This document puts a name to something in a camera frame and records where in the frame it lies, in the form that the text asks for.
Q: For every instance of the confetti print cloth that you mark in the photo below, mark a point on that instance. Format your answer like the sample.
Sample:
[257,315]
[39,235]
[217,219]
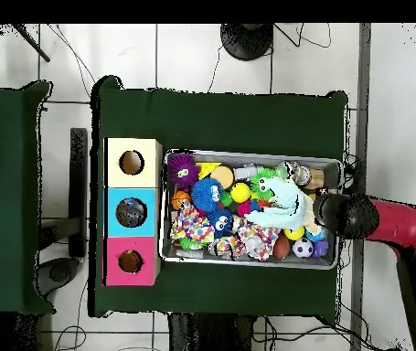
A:
[191,225]

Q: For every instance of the light blue waffle cloth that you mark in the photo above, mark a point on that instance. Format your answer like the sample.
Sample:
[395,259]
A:
[284,208]

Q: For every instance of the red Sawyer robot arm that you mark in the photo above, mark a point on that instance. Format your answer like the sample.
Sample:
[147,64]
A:
[405,226]

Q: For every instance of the wooden three-hole box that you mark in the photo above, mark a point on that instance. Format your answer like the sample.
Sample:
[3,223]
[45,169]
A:
[134,182]

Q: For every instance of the shallow mesh bin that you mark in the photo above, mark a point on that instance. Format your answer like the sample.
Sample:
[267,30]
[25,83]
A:
[251,265]

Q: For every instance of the orange foam disc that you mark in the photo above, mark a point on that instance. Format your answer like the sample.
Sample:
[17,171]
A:
[223,176]

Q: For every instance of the small orange basketball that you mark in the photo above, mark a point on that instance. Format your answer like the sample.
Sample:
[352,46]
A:
[181,200]

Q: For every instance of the dark blue spiky ball with eyes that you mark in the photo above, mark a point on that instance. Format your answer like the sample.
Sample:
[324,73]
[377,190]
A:
[220,221]

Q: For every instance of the yellow smiley ball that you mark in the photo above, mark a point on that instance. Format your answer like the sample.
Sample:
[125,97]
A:
[240,192]

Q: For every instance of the purple spiky ball with eyes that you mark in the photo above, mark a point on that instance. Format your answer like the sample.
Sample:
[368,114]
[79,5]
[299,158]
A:
[182,172]

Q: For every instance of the green spiky ball with eyes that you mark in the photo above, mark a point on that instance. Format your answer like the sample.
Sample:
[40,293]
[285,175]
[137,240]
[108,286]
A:
[260,179]

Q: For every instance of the dark green tablecloth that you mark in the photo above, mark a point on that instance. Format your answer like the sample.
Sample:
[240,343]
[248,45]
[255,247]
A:
[222,120]

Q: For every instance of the small soccer ball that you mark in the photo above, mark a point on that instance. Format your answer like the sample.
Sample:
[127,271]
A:
[302,247]

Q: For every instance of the black upright panel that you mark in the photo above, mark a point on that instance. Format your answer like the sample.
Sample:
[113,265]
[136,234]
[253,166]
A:
[78,182]

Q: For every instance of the black round stand base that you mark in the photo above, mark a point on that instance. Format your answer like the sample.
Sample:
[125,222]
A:
[247,42]

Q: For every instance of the grey stand foot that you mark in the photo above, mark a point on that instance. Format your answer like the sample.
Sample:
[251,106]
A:
[59,274]

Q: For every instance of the green cloth side table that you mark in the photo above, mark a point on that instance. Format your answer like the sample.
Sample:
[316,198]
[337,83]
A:
[6,219]

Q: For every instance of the black rod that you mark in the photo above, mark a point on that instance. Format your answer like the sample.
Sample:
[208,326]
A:
[32,43]

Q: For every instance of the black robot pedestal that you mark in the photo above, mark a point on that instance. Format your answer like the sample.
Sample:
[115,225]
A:
[207,336]

